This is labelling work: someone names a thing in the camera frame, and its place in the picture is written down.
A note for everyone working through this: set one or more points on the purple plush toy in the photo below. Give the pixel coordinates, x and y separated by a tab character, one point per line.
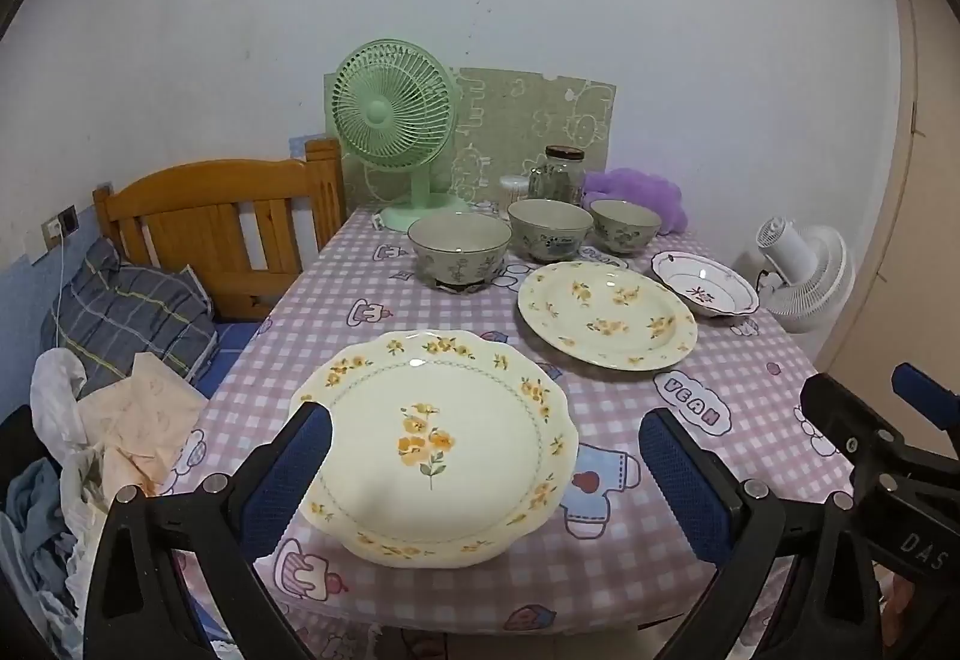
637	184

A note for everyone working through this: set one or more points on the glass jar with dark lid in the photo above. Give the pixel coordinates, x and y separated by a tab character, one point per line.
559	180

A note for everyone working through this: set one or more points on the grey plaid pillow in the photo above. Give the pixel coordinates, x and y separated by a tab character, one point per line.
127	315

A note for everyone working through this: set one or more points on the white standing fan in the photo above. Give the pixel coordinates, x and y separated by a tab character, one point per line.
814	277

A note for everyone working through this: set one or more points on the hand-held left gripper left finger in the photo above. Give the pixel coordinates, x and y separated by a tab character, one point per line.
289	472

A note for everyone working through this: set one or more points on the blue bed sheet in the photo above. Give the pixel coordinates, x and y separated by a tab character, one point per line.
229	360

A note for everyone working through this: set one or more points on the scalloped yellow floral plate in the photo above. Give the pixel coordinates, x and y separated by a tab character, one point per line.
450	405

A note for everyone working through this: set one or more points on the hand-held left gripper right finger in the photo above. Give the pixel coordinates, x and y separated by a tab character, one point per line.
682	487

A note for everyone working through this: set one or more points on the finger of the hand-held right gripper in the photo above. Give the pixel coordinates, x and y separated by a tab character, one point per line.
926	390
847	416

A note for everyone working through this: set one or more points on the cotton swab container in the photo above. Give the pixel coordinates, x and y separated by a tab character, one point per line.
514	189

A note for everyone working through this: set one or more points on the blue-grey garment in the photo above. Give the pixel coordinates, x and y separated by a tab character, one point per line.
34	525

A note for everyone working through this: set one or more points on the round yellow floral plate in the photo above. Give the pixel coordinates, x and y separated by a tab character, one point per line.
607	315

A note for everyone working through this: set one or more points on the pink checked tablecloth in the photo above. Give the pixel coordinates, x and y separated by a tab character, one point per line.
622	397

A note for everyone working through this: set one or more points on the peach cloth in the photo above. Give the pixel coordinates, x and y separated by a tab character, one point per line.
142	420

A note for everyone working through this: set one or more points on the green desk fan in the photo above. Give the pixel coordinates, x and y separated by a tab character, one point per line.
375	112

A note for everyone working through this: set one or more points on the grey-green floral ceramic bowl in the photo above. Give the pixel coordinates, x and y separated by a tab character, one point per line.
450	255
625	236
551	240

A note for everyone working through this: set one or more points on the white cloth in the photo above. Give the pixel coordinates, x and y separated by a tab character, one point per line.
56	397

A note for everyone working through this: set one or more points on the white red-rimmed plate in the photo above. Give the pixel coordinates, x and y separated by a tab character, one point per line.
701	285

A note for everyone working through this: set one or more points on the wall socket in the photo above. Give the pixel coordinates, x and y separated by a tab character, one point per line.
60	226

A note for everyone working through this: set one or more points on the green printed wall mat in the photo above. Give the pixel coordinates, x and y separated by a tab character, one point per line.
525	112

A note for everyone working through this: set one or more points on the beige wardrobe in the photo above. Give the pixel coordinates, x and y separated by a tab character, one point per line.
930	180

